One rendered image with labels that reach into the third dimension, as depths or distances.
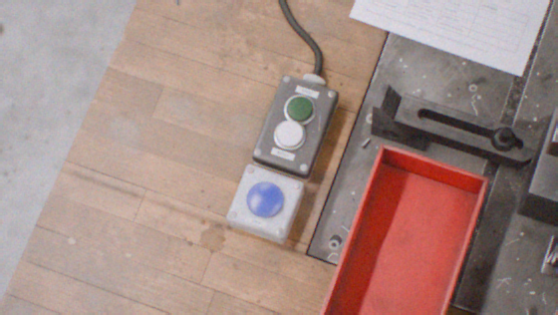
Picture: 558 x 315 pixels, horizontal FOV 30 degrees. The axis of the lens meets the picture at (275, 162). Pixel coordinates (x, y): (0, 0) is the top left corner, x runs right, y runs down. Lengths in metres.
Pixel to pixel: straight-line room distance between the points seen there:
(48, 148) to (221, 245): 1.10
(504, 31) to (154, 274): 0.49
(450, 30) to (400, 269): 0.29
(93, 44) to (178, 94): 1.07
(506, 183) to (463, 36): 0.18
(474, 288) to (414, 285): 0.07
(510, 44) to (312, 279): 0.36
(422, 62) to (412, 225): 0.20
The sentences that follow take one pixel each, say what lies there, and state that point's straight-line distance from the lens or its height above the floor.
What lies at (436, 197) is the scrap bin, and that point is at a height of 0.90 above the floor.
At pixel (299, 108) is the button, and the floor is 0.94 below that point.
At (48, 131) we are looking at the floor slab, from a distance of 2.24.
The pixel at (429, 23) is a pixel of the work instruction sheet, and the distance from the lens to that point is 1.26.
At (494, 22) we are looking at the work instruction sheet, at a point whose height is 0.90.
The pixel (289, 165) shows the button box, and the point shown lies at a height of 0.93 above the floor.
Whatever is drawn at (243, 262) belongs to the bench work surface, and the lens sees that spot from 1.17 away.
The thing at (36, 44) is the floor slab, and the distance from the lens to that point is 2.33.
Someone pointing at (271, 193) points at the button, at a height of 0.94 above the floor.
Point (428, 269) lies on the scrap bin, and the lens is 1.16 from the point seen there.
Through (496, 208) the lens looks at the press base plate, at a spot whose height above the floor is 0.90.
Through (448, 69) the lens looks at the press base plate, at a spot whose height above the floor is 0.90.
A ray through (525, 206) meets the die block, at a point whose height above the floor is 0.93.
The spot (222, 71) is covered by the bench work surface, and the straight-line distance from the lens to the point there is 1.24.
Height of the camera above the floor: 2.03
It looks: 72 degrees down
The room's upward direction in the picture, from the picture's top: 12 degrees counter-clockwise
